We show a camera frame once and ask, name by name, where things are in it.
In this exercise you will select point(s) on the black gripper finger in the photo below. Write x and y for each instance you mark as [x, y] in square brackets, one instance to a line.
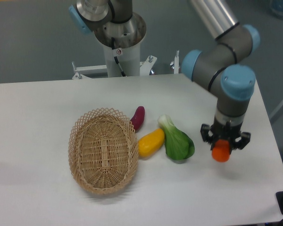
[239, 142]
[208, 135]

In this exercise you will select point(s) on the yellow toy pepper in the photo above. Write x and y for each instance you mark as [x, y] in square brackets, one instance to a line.
[151, 143]

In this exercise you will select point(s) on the purple toy sweet potato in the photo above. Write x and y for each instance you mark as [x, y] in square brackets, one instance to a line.
[138, 118]

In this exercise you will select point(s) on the orange toy fruit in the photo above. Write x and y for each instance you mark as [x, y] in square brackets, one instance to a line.
[221, 151]

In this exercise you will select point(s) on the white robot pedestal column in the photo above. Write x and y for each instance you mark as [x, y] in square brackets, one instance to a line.
[126, 58]

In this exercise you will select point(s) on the white metal base frame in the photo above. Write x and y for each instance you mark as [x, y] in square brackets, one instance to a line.
[146, 68]

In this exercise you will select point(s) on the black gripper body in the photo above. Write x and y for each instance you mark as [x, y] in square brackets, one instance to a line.
[225, 131]

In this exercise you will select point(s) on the woven wicker basket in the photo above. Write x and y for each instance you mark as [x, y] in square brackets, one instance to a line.
[103, 151]

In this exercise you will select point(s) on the green toy bok choy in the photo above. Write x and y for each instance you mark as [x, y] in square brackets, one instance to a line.
[178, 145]

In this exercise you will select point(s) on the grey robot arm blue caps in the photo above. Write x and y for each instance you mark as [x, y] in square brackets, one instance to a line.
[120, 31]

